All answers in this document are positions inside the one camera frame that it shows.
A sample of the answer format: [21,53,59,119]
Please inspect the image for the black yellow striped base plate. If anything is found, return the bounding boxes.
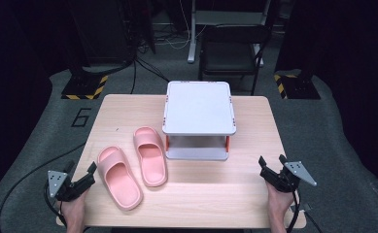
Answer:
[60,74,110,101]
[272,73,322,101]

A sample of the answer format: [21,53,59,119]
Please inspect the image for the white metal desk frame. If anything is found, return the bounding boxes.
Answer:
[187,0,272,68]

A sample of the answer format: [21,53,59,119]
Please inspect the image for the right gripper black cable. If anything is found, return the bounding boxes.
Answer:
[286,188,303,233]

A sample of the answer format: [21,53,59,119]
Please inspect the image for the white floor cable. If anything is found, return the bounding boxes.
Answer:
[155,0,207,51]

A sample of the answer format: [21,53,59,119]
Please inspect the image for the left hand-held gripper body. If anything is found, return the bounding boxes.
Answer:
[47,170,95,203]

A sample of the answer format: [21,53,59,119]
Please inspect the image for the white shoe rack orange posts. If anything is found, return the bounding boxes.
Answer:
[161,81,238,162]

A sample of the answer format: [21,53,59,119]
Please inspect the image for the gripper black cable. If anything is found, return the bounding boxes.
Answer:
[286,188,303,233]
[43,180,68,229]

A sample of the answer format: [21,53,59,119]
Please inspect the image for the black folding chair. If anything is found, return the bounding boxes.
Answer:
[197,23,272,97]

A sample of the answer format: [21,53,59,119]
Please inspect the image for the person's left hand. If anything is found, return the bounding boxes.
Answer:
[56,189,89,225]

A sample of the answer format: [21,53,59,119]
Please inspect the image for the person's right hand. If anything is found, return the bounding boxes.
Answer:
[265,181,295,218]

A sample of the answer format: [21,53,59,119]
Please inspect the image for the pink rubber slipper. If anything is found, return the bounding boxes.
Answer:
[96,145,144,212]
[132,125,169,188]

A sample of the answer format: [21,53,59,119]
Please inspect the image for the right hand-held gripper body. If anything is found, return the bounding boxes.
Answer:
[259,160,318,194]

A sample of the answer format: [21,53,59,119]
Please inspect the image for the dark cabinet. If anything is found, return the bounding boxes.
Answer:
[67,0,137,67]

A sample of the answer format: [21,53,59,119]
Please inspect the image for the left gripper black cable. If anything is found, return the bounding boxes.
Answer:
[43,180,68,229]

